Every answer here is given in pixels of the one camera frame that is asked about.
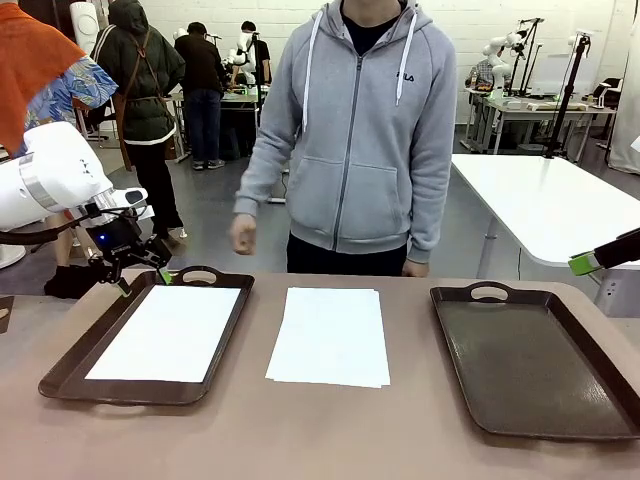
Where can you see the black camera frame stand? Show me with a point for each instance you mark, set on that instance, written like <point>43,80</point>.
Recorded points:
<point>534,22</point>

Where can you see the background desk with black panel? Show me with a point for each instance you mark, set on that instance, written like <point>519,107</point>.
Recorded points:
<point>240,100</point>

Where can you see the person's right hand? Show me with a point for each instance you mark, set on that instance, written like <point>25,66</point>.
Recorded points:
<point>243,235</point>

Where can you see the white round stand base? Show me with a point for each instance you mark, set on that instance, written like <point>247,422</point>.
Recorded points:
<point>10,255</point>

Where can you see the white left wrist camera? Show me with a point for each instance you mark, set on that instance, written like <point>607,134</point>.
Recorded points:
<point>146,212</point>

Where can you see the white A4 paper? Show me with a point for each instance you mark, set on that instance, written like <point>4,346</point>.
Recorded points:
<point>330,340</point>
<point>165,335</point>

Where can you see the background person in black shirt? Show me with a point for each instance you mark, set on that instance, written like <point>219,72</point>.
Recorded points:
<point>262,55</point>

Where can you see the black tripod stand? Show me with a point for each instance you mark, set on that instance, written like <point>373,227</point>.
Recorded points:
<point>567,100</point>

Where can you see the background white desk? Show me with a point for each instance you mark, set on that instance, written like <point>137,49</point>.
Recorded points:
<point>530,114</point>

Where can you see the grey-sleeved left forearm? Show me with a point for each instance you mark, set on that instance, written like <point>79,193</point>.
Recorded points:
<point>427,225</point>

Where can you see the black bundle on floor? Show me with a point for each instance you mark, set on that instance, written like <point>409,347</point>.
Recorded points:
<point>70,282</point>

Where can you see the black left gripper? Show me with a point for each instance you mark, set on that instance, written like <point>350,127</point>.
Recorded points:
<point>117,237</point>

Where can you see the person's left hand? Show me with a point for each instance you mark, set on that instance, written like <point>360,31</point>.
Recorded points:
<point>416,269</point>

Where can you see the white round-faced appliance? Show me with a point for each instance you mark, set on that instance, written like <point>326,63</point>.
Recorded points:
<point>85,20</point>

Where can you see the dark brown flat item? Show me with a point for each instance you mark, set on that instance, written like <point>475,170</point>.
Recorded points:
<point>6,315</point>

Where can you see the person in brown shirt and jeans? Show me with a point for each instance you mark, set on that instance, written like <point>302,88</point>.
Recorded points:
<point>200,70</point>

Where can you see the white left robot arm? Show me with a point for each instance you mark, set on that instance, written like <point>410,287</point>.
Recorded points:
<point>50,170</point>

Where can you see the grey-sleeved right forearm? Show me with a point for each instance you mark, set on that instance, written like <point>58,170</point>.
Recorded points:
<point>255,175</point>

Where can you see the brown plastic tray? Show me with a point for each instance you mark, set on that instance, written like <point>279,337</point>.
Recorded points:
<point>525,360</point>
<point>65,385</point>

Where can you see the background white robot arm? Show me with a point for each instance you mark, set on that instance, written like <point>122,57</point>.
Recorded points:
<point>495,50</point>
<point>242,55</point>

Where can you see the person in dark green jacket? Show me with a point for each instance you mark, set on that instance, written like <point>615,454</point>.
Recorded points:
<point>140,90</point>

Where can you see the white table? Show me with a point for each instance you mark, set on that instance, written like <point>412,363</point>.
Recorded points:
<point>540,205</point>

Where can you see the white height-adjustable desk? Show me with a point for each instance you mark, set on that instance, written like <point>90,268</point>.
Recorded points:
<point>607,95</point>

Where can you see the person in grey hoodie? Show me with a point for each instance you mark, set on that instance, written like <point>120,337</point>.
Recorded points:
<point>360,150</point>

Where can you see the seated person in plaid shirt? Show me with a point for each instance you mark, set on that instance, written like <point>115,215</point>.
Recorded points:
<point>484,75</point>

